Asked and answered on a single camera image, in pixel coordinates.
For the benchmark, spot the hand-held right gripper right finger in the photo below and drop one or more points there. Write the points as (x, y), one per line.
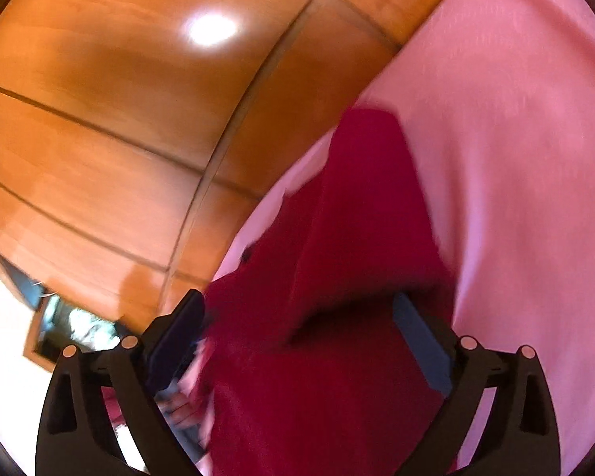
(421, 342)

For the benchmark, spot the wooden framed picture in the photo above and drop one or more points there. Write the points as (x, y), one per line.
(74, 327)

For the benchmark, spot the dark red cloth garment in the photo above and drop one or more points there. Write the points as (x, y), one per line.
(357, 238)

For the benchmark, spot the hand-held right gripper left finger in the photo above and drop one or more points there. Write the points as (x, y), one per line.
(174, 339)

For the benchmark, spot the wooden panelled wardrobe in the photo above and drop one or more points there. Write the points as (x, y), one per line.
(104, 109)

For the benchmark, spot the pink bed sheet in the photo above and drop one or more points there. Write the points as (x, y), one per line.
(505, 129)

